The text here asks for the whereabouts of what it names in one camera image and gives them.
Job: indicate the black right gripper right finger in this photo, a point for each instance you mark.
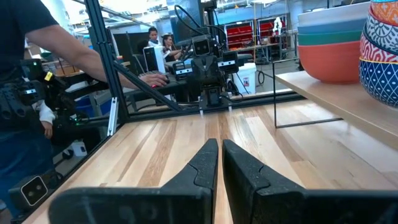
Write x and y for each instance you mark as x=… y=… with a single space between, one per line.
x=248 y=193

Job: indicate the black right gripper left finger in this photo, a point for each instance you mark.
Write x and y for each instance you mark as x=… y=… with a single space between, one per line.
x=205 y=168

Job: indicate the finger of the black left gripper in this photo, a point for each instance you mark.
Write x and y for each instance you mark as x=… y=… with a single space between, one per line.
x=211 y=74
x=203 y=74

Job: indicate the large red bowl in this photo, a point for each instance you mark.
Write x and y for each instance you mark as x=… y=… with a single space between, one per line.
x=329 y=65

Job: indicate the small red zigzag bowl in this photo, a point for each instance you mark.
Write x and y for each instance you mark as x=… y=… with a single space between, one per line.
x=376 y=53

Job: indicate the small blue patterned bowl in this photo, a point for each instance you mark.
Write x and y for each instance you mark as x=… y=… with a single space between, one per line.
x=379 y=82

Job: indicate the small grey patterned bowl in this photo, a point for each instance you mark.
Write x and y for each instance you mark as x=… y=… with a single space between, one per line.
x=382 y=34

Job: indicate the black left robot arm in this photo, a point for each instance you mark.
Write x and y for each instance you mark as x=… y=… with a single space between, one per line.
x=214 y=98

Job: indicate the wooden shelf black metal legs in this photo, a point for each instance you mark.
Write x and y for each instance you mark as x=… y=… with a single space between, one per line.
x=342 y=96

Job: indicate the dark desk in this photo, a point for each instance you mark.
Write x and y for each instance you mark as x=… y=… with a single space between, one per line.
x=174 y=88

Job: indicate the white bucket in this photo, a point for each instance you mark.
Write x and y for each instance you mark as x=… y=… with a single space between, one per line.
x=244 y=77

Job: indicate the person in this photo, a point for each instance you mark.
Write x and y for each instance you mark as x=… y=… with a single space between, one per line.
x=18 y=18
x=153 y=35
x=169 y=49

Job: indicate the white computer box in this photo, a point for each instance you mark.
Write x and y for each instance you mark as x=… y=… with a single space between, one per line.
x=157 y=59

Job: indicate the person's hand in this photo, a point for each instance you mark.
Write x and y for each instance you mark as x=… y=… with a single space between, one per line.
x=154 y=79
x=48 y=129

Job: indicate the red bin rack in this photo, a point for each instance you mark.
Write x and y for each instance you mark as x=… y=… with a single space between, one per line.
x=239 y=34
x=265 y=29

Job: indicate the large black monitor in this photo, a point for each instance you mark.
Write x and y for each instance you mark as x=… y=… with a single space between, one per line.
x=183 y=21

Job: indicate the blue bin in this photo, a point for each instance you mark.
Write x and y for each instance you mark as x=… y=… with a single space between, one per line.
x=90 y=107

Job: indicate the black teleoperation device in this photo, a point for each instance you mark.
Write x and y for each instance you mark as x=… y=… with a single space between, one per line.
x=18 y=96

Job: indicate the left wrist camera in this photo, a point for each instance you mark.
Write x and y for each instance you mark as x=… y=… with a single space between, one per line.
x=201 y=46

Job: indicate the silver angle bracket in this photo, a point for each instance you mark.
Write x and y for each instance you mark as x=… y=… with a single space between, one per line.
x=112 y=118

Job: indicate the black table-level camera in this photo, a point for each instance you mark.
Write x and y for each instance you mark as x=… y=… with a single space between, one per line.
x=34 y=190

